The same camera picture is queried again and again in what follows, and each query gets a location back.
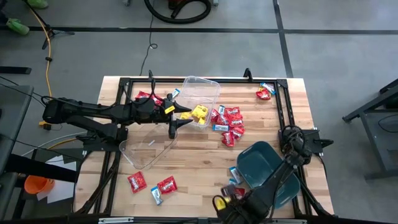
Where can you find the white paper sheet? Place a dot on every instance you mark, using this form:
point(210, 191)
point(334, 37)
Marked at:
point(62, 189)

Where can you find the silver metal bracket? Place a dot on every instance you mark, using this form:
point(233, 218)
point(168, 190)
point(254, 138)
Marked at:
point(115, 220)
point(289, 221)

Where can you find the black frame bracket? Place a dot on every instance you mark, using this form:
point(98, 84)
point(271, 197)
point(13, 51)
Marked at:
point(247, 75)
point(151, 76)

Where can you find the black flat bar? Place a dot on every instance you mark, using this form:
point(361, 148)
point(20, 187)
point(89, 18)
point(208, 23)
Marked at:
point(15, 70)

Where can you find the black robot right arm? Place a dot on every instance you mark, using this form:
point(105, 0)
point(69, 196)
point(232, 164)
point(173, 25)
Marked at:
point(280, 174)

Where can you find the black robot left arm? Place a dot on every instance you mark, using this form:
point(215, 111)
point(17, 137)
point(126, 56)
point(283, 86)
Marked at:
point(77, 110)

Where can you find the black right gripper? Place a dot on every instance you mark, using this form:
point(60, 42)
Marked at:
point(242, 208)

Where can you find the person's foot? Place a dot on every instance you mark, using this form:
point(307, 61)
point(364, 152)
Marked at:
point(37, 3)
point(18, 26)

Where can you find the grey side table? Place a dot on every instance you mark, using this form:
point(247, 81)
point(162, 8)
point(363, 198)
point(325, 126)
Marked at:
point(14, 118)

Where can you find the yellow plug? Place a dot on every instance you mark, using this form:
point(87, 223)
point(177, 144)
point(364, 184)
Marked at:
point(45, 125)

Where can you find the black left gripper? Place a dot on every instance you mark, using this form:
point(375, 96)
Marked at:
point(146, 112)

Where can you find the clear plastic bin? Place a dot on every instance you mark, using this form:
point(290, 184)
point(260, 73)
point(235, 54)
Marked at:
point(146, 152)
point(199, 90)

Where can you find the orange bucket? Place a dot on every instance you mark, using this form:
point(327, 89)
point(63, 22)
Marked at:
point(37, 185)

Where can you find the black metal beam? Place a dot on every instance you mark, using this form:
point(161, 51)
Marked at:
point(40, 168)

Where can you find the teal plastic bin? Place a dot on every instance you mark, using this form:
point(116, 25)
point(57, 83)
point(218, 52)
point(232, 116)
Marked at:
point(255, 161)

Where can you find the black aluminium table frame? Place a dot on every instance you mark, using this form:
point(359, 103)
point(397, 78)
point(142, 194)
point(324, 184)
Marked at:
point(236, 81)

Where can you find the white blue Hershey's bar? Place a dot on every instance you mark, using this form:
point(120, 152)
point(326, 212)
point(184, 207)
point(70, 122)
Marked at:
point(176, 93)
point(221, 109)
point(157, 195)
point(235, 175)
point(220, 127)
point(231, 182)
point(269, 88)

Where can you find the black metal table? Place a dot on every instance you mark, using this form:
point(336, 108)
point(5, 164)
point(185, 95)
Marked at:
point(382, 140)

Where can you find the black tripod stand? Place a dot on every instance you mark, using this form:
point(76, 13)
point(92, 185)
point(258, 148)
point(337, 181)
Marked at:
point(62, 32)

